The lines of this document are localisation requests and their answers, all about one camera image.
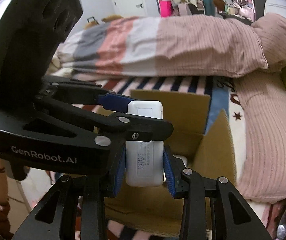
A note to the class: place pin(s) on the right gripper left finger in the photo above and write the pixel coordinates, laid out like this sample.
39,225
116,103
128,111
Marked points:
88,176

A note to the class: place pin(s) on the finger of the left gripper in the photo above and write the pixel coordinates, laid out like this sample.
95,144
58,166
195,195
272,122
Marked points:
52,135
83,93

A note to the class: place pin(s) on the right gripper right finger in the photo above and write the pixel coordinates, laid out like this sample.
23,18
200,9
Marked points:
231,216

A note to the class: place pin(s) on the brown cardboard box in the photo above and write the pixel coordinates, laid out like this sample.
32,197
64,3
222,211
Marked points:
209,152

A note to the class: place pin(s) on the pink ribbed pillow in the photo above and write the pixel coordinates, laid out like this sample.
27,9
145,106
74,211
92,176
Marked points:
263,99

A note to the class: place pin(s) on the striped pink fleece blanket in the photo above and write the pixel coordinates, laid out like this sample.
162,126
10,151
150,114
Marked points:
221,90

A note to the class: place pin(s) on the pink storage box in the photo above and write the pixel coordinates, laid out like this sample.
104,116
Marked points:
165,8

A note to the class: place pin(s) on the striped patchwork duvet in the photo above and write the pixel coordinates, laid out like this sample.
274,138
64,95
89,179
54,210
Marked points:
172,46

